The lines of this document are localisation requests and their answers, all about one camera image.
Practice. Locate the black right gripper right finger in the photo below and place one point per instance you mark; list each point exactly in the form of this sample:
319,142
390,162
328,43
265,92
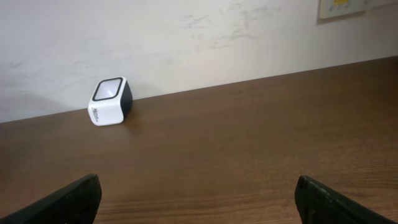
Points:
319,204

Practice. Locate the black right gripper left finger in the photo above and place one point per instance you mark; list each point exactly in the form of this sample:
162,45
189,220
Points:
77,202

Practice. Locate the wall switch plate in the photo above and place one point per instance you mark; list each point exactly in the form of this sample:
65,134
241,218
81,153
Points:
334,8

